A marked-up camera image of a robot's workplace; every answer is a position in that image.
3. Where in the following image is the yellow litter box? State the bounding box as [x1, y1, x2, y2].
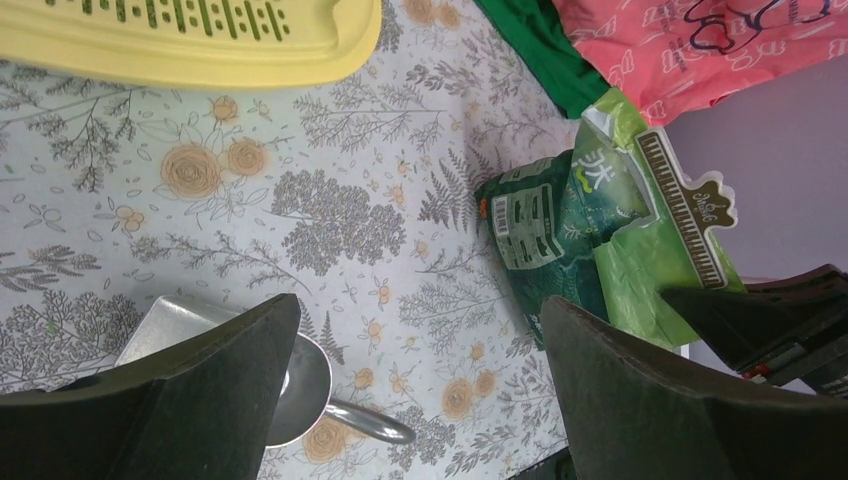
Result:
[1, 0, 383, 90]

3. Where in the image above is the green litter bag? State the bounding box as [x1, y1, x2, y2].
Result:
[475, 88, 744, 349]

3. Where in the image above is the green cloth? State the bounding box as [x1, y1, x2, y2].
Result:
[476, 0, 610, 119]

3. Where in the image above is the silver metal scoop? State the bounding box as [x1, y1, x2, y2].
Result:
[115, 296, 416, 448]

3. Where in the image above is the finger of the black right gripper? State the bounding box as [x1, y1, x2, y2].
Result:
[661, 264, 847, 397]

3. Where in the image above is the floral table mat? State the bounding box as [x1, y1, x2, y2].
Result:
[1, 1, 575, 479]

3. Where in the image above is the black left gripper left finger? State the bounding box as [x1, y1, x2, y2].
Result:
[1, 294, 301, 479]

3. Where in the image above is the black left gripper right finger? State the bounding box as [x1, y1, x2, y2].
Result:
[540, 296, 847, 479]

